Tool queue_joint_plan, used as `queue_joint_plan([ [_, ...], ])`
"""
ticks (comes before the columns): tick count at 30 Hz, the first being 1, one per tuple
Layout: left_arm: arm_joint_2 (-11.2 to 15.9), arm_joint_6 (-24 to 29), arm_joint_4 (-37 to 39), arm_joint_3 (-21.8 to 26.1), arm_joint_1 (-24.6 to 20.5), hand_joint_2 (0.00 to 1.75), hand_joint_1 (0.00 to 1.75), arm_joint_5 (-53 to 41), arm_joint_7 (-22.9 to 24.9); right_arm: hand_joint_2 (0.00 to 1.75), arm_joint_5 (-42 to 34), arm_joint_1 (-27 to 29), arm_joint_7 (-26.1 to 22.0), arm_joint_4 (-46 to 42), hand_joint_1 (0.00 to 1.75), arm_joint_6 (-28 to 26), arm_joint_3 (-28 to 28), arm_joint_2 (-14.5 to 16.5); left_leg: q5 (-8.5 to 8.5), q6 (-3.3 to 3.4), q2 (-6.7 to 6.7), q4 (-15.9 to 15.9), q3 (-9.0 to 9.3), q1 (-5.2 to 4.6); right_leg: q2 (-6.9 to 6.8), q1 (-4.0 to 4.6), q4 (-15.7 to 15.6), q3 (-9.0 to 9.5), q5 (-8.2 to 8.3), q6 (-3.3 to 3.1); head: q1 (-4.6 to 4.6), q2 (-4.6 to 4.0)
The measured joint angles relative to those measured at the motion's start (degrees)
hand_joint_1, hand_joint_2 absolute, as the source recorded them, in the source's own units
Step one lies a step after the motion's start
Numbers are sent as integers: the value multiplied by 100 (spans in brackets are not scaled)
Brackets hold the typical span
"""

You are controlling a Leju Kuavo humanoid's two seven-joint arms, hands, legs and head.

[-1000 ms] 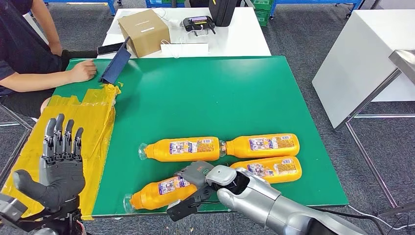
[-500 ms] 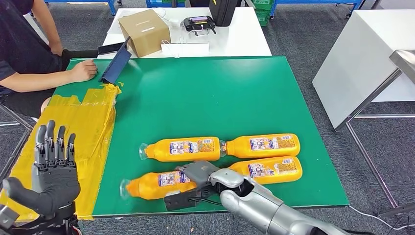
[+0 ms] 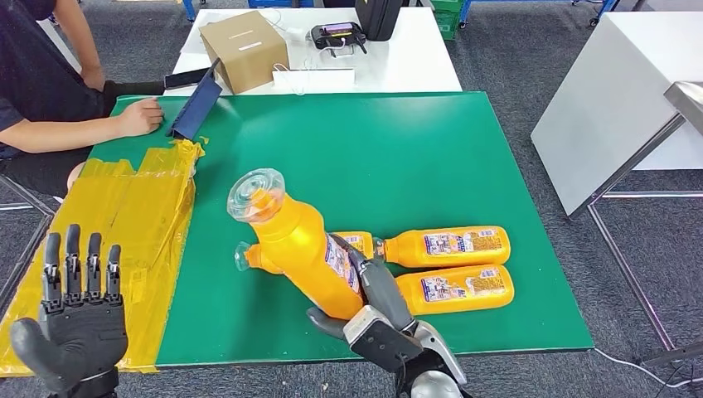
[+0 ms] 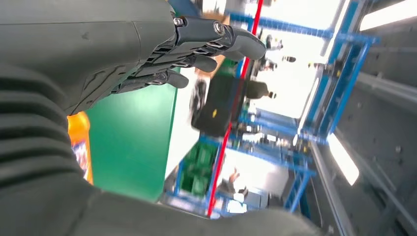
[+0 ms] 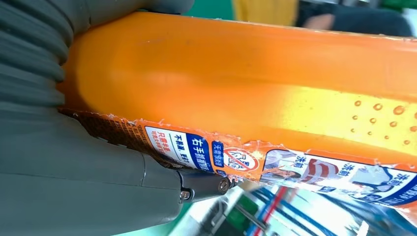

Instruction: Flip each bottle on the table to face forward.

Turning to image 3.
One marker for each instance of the yellow taped sheet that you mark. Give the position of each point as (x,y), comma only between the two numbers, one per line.
(137,219)

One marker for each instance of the grey metal desk frame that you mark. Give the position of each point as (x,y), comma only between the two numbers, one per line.
(659,194)

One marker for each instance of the person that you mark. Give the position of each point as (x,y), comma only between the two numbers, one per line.
(33,66)

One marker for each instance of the person's left forearm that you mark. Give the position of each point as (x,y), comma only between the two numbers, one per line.
(82,38)

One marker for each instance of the dark blue tablet case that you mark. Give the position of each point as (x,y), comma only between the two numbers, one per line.
(195,107)

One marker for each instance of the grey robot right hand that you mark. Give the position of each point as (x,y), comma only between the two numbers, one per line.
(384,291)

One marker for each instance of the steel table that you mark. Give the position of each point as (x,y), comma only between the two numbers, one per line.
(689,101)

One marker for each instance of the orange bottle with clear cap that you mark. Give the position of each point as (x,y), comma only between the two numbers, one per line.
(456,305)
(263,262)
(291,241)
(406,252)

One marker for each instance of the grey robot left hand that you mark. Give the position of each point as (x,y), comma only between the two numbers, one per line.
(82,335)

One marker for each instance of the brown cardboard box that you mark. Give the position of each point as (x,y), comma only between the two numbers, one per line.
(247,49)

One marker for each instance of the black bag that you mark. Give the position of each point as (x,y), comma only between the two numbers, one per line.
(379,16)

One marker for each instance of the black smartphone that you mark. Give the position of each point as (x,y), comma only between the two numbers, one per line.
(184,78)

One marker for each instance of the white table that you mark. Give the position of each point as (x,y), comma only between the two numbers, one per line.
(412,60)

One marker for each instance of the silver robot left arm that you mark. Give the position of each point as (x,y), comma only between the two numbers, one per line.
(82,390)

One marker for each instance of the person's right hand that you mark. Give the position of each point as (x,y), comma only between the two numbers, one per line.
(140,118)

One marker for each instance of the green plastic crate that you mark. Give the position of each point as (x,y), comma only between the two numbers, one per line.
(447,22)

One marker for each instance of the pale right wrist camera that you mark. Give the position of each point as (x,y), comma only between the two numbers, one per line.
(379,343)

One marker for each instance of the black handheld controller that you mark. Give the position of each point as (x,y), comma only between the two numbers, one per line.
(335,35)

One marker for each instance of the green table mat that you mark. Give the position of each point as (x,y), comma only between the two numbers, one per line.
(357,154)

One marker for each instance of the person's right forearm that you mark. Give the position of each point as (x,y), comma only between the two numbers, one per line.
(55,136)

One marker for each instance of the white tilted desk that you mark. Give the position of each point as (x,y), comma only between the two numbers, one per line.
(604,99)

